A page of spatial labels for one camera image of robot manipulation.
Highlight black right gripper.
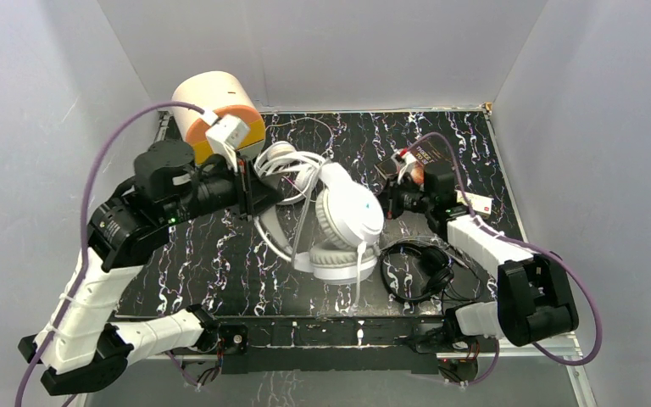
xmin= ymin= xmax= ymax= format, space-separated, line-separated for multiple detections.
xmin=363 ymin=173 xmax=434 ymax=220

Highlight large white over-ear headphones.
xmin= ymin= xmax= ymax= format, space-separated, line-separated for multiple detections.
xmin=253 ymin=142 xmax=385 ymax=304

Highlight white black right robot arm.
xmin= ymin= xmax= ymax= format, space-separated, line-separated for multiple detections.
xmin=378 ymin=163 xmax=580 ymax=351

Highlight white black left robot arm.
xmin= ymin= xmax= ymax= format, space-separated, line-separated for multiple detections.
xmin=19 ymin=140 xmax=283 ymax=396

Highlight small white on-ear headphones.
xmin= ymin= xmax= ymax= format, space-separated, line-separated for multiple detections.
xmin=253 ymin=140 xmax=332 ymax=262

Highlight orange brown paperback book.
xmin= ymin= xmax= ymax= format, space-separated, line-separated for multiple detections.
xmin=375 ymin=137 xmax=453 ymax=186

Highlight small white green box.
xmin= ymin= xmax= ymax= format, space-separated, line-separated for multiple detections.
xmin=456 ymin=191 xmax=493 ymax=219

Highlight pastel mini drawer cabinet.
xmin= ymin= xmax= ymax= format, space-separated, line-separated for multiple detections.
xmin=171 ymin=71 xmax=265 ymax=164

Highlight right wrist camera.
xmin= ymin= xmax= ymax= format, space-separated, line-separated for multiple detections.
xmin=391 ymin=148 xmax=418 ymax=184

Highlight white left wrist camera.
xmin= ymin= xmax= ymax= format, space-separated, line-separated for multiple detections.
xmin=205 ymin=114 xmax=250 ymax=173

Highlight black wired headphones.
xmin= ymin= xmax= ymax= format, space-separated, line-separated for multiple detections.
xmin=378 ymin=238 xmax=487 ymax=305

